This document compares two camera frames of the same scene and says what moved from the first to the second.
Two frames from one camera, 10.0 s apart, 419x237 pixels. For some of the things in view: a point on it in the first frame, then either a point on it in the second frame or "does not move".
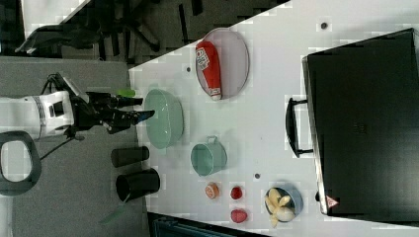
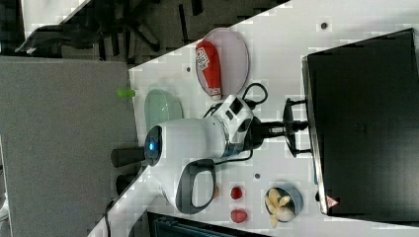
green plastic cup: x=126 y=93 does not move
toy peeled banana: x=277 y=207 does not move
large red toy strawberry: x=238 y=215 does not move
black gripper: x=103 y=110 to x=258 y=130
